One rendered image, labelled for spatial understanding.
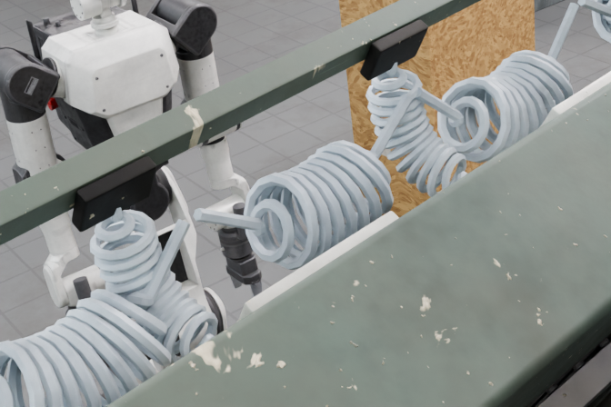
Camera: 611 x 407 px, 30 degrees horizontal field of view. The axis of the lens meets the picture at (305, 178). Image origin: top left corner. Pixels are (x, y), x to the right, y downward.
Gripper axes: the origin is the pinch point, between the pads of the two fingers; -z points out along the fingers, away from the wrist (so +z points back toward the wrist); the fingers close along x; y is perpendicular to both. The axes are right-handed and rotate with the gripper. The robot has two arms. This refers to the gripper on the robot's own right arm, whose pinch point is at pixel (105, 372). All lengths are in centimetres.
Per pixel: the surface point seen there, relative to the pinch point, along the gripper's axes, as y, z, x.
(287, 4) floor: 256, 26, -320
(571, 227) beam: -32, 85, 214
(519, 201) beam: -33, 87, 212
